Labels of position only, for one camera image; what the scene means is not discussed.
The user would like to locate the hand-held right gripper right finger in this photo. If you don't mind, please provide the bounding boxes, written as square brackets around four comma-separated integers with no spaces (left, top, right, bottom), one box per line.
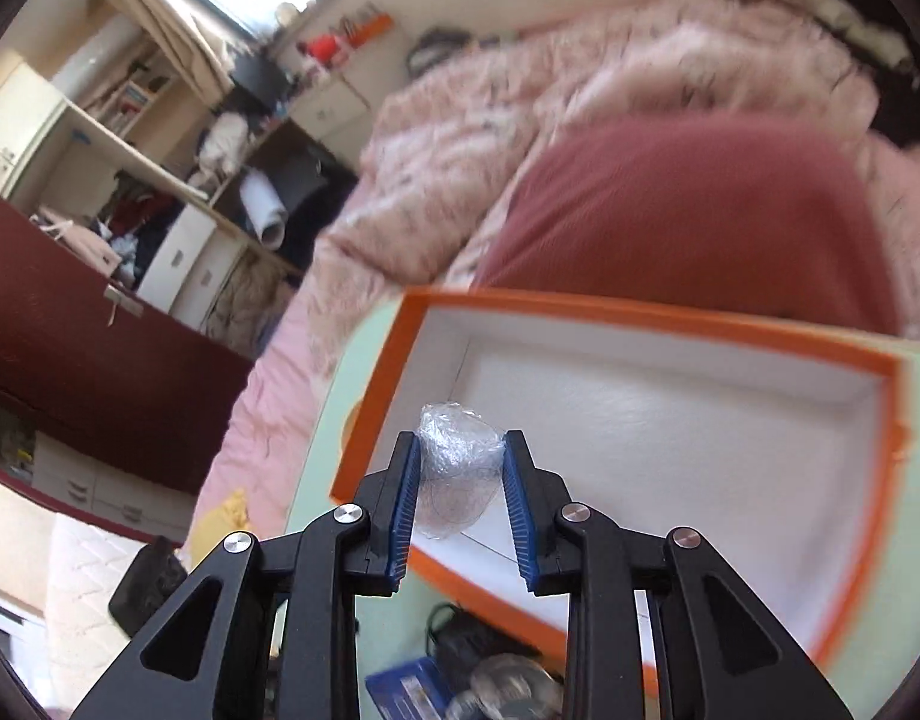
[502,430,855,720]

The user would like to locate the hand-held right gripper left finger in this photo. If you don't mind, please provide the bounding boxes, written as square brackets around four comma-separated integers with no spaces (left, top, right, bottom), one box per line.
[70,431,423,720]

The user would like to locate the silver foil ball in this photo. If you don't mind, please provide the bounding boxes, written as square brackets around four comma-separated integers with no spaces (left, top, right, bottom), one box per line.
[416,401,506,541]

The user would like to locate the orange cardboard box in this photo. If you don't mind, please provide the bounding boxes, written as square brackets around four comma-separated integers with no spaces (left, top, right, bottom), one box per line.
[328,286,918,720]

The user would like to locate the pink bed sheet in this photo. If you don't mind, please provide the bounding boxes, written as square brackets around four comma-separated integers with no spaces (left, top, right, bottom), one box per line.
[190,300,356,563]

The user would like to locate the clear tape roll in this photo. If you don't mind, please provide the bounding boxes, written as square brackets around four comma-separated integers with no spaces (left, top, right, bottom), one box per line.
[445,652,566,720]

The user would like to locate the blue packet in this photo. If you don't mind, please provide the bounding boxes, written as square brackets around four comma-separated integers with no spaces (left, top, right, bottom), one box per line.
[365,656,461,720]

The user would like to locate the yellow cloth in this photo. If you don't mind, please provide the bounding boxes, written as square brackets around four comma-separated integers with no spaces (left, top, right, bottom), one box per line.
[190,487,251,563]

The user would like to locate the black bag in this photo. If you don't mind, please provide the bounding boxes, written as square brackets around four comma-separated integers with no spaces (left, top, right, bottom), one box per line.
[107,536,191,638]

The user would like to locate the white paper roll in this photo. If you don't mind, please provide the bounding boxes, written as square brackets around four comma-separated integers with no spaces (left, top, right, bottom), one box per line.
[238,169,288,248]

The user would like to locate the white drawer cabinet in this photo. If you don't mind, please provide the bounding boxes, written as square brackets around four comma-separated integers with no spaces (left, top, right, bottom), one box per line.
[137,206,243,323]

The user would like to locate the dusty red pillow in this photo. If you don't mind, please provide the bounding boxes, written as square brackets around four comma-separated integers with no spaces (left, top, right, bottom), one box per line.
[471,116,903,336]

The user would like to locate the pink floral quilt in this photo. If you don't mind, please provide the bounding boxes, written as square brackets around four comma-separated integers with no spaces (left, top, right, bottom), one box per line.
[310,0,920,383]

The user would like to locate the dark brown wooden door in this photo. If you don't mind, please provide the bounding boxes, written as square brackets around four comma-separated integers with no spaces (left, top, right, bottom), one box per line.
[0,184,254,548]

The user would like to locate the white nightstand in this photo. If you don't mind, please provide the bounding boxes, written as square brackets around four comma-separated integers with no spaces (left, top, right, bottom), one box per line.
[287,75,371,143]

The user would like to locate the black monitor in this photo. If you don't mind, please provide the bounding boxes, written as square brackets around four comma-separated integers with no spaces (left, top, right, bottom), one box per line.
[230,52,296,110]

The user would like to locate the grey item on bed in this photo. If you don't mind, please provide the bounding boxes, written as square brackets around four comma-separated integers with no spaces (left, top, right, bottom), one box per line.
[407,26,468,76]

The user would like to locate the small orange box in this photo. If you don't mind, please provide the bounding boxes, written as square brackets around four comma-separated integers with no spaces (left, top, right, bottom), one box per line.
[347,13,393,42]

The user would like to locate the white shelf unit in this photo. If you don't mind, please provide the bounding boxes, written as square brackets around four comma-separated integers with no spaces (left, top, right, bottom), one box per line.
[0,15,356,331]

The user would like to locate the beige curtain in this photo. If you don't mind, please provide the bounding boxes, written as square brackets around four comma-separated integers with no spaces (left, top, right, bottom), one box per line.
[92,0,236,106]

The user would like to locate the black clothes pile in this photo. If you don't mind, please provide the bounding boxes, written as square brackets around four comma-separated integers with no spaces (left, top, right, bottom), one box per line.
[827,0,920,152]

